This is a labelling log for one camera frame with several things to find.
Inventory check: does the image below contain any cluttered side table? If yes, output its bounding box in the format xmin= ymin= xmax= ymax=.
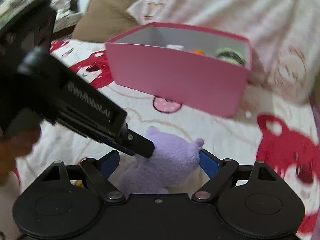
xmin=0 ymin=0 xmax=83 ymax=34

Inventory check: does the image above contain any green yarn ball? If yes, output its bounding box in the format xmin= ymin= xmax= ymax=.
xmin=215 ymin=48 xmax=246 ymax=66

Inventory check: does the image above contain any white red bear blanket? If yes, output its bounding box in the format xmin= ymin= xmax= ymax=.
xmin=10 ymin=38 xmax=317 ymax=240

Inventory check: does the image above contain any pink cardboard storage box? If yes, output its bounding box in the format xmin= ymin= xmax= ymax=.
xmin=105 ymin=22 xmax=252 ymax=118

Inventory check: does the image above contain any small white medicine box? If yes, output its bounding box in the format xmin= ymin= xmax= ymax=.
xmin=165 ymin=44 xmax=184 ymax=50

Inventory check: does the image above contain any brown cushion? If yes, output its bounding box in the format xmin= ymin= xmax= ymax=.
xmin=72 ymin=0 xmax=139 ymax=43

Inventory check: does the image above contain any person left hand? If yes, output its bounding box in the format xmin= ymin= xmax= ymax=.
xmin=0 ymin=126 xmax=41 ymax=185

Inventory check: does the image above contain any pink cartoon pillow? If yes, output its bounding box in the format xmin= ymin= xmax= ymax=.
xmin=128 ymin=0 xmax=319 ymax=103

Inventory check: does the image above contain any purple plush toy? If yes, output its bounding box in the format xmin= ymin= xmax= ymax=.
xmin=116 ymin=127 xmax=204 ymax=196

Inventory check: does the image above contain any orange sponge egg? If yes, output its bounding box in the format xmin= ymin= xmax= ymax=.
xmin=192 ymin=49 xmax=205 ymax=55

